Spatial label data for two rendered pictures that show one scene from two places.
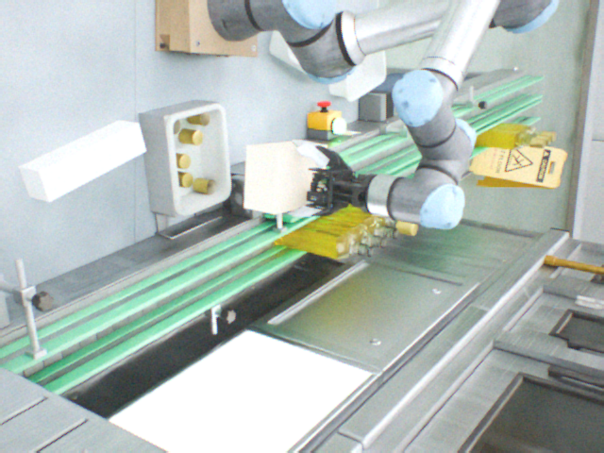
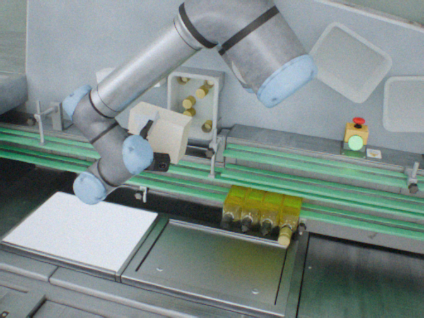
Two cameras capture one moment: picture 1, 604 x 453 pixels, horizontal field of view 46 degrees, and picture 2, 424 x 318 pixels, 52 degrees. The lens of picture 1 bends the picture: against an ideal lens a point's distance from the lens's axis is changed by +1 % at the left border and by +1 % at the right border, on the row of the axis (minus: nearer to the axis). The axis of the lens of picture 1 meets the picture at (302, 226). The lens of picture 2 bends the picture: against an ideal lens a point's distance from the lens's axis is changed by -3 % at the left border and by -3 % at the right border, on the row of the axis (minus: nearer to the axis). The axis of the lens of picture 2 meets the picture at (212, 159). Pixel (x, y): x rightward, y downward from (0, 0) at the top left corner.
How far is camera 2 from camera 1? 151 cm
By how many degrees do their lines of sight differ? 61
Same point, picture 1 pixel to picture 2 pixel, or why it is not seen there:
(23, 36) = (115, 7)
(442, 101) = (75, 111)
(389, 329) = (180, 272)
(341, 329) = (172, 250)
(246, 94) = not seen: hidden behind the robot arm
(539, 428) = not seen: outside the picture
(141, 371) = (121, 194)
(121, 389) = not seen: hidden behind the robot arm
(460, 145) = (106, 154)
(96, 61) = (154, 29)
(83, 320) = (77, 146)
